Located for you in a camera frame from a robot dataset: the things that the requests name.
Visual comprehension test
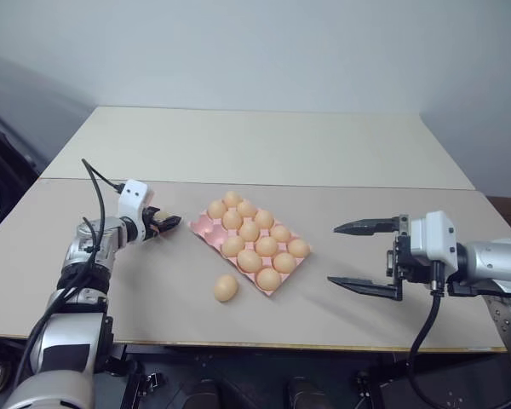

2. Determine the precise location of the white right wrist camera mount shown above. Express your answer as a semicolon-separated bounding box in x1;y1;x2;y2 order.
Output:
410;210;460;274

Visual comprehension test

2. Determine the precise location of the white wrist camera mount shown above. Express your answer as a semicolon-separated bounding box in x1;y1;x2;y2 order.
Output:
118;179;155;243
410;210;460;274

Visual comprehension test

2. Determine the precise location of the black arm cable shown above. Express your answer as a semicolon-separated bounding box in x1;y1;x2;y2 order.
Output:
407;260;511;409
14;158;127;393

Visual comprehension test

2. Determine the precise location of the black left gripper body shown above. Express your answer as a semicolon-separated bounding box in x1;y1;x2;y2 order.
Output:
141;205;164;239

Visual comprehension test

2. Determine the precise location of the black under-table frame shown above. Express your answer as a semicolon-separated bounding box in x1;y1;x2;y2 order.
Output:
109;343;511;409

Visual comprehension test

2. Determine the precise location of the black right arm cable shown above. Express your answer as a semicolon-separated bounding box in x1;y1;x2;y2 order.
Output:
407;260;511;409

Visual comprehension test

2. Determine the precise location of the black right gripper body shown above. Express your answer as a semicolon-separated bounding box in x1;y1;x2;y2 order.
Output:
384;231;414;302

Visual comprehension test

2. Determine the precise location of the pink egg carton tray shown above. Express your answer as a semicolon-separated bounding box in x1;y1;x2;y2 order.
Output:
187;196;313;298

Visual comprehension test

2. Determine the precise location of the dark rounded shape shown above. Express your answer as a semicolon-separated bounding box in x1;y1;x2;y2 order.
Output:
186;377;223;409
286;376;325;409

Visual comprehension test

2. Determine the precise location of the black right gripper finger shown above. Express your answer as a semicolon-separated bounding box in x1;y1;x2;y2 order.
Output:
326;275;404;302
332;213;411;237

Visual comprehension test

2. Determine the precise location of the black chair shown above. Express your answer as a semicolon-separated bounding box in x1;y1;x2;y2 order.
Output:
0;101;43;246

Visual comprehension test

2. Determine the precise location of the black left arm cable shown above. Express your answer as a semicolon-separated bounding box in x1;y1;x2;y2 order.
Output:
14;158;127;393

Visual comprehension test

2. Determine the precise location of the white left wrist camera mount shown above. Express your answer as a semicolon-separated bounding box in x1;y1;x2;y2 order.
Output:
118;179;155;243

